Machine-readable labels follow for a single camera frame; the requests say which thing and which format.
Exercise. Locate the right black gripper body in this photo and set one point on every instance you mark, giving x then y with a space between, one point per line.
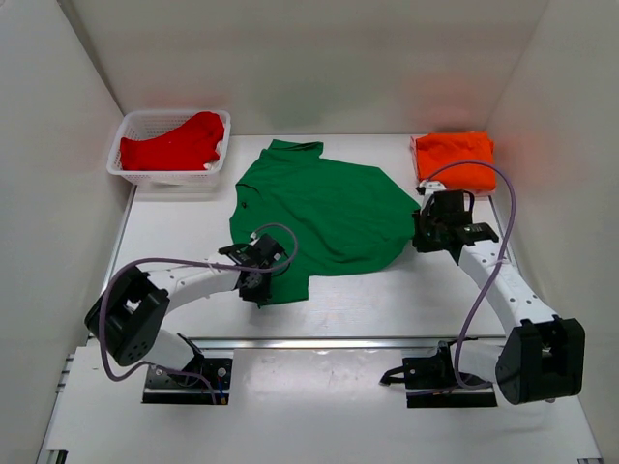
427 228

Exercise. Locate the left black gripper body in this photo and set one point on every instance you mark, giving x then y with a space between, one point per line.
258 291

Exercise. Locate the green t shirt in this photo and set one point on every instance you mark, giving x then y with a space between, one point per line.
336 218

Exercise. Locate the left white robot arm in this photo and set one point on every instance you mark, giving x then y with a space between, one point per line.
127 318

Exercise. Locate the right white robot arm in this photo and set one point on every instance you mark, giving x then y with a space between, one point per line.
543 356

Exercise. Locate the orange folded t shirt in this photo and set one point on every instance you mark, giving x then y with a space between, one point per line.
459 154

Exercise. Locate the red t shirt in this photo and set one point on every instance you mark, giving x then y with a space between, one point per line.
187 148

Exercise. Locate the white plastic basket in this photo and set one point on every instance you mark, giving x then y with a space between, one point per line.
146 124

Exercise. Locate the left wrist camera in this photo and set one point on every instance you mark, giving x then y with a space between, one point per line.
265 250

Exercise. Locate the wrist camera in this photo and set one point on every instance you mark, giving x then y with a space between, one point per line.
265 250
429 187

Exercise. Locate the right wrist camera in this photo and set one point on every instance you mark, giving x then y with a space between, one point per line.
429 187

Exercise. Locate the aluminium rail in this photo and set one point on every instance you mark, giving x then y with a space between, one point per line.
319 343

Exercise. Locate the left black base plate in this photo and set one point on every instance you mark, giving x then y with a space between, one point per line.
161 388

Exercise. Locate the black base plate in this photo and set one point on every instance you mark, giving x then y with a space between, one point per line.
161 388
430 383

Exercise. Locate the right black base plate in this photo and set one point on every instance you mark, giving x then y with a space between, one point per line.
430 383

